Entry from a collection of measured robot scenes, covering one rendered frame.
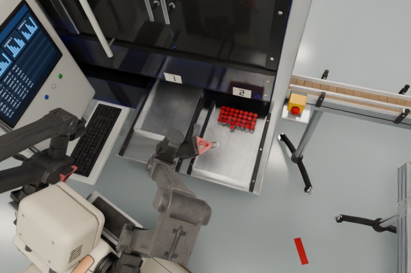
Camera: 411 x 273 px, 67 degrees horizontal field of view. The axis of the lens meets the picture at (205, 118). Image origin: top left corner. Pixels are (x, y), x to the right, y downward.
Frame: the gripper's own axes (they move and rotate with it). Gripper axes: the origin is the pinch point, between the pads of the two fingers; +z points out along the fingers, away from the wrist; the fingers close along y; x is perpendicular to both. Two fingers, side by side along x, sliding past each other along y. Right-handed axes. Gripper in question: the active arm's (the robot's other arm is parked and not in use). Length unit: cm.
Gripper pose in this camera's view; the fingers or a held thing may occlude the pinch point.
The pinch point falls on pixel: (208, 145)
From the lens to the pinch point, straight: 113.6
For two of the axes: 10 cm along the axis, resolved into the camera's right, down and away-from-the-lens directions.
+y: -5.0, 2.9, 8.2
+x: 2.1, 9.5, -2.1
